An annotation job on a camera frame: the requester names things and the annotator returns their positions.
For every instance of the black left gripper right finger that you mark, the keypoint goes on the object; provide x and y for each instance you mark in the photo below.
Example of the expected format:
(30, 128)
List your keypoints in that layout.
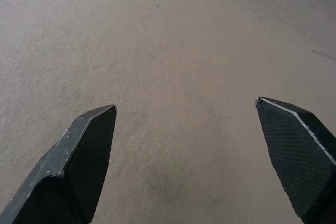
(296, 153)

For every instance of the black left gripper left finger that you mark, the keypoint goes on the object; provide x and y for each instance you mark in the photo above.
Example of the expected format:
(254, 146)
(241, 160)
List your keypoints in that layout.
(78, 161)

